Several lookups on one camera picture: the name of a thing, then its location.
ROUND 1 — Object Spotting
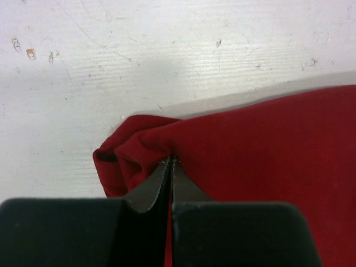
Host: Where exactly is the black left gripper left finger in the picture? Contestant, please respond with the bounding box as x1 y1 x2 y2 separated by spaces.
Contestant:
1 160 170 266

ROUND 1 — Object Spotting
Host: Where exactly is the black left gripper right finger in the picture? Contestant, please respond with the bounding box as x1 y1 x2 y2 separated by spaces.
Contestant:
171 159 322 266

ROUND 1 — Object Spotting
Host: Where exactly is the dark red t shirt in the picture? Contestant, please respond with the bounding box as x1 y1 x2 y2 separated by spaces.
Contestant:
93 85 355 266

